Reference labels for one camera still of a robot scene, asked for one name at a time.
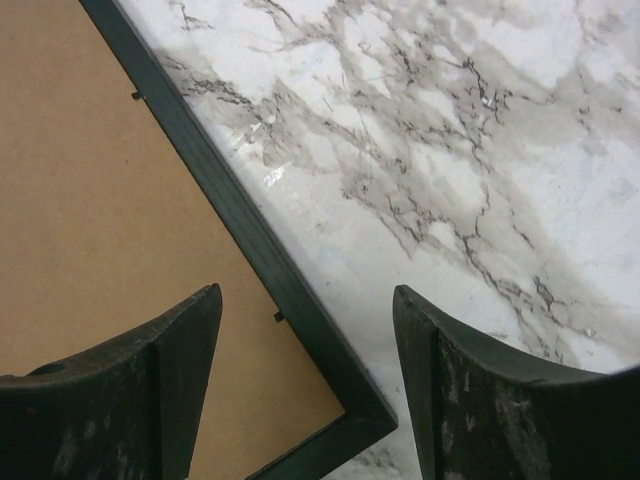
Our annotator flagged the black picture frame brown backing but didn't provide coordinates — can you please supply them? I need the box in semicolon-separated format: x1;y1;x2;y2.
1;1;397;479

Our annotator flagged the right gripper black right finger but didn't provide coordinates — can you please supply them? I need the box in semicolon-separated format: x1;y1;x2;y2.
393;285;639;480

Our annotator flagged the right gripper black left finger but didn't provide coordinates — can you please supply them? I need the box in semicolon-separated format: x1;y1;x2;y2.
1;285;222;479

